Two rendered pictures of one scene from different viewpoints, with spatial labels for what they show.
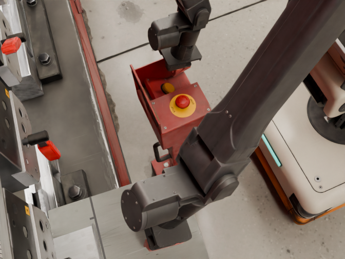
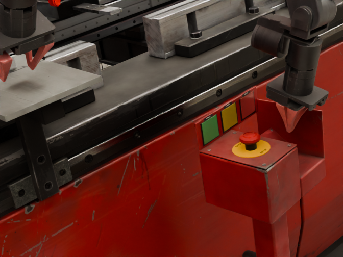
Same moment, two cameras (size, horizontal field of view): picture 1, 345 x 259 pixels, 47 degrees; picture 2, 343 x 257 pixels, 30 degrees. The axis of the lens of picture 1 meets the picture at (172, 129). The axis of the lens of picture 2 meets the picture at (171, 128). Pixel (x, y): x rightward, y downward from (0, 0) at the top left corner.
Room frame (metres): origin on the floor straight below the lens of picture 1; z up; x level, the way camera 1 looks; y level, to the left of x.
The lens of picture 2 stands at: (-0.07, -0.95, 1.34)
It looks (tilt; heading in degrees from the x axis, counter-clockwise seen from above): 25 degrees down; 65
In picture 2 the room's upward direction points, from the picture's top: 10 degrees counter-clockwise
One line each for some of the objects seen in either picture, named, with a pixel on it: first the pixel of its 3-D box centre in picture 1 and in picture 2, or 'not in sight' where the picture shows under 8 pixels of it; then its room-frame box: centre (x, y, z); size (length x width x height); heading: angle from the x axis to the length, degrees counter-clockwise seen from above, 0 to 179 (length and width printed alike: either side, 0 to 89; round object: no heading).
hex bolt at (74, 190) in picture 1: (74, 191); not in sight; (0.25, 0.22, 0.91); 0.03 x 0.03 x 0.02
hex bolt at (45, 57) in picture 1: (44, 58); (196, 34); (0.61, 0.31, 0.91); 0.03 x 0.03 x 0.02
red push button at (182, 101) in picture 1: (182, 103); (250, 143); (0.50, -0.03, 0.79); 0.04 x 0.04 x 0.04
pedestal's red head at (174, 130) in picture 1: (172, 98); (262, 151); (0.55, -0.01, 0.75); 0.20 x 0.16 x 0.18; 19
